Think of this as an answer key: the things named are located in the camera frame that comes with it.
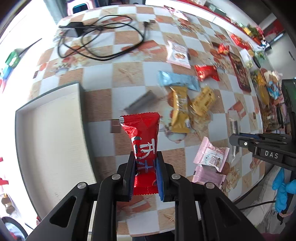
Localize pink crispy cranberry packet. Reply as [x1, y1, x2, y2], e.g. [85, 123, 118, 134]
[193, 137, 230, 172]

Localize red snack packet white characters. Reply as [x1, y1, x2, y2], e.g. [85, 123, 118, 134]
[119, 112, 160, 195]

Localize yellow snack packet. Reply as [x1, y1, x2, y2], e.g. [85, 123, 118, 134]
[170, 86, 191, 133]

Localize small red candy packet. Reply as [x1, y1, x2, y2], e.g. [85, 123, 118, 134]
[194, 65, 220, 81]

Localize light blue snack bar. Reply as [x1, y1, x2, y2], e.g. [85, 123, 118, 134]
[158, 71, 201, 92]

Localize yellow cracker packet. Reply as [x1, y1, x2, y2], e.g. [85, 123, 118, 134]
[191, 86, 216, 116]

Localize clear packet dark snack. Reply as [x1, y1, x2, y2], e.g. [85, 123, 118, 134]
[123, 90, 157, 114]

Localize pile of assorted snacks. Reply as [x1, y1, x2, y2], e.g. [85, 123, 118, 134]
[251, 68, 287, 133]

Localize dark red chocolate box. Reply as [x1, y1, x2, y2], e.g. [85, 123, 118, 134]
[228, 52, 251, 93]

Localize white shallow box dark rim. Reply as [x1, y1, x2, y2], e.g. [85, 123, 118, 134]
[15, 81, 97, 218]

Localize red orange candy wrapper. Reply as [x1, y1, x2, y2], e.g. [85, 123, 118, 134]
[217, 44, 230, 55]

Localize pink cookie packet on table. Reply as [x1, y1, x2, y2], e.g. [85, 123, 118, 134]
[166, 41, 191, 69]

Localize black power adapter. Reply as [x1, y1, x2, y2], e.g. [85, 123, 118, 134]
[65, 22, 84, 38]

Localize green basin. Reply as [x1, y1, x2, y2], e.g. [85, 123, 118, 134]
[5, 50, 21, 68]

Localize black cable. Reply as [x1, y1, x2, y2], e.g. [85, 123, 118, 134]
[57, 14, 156, 61]

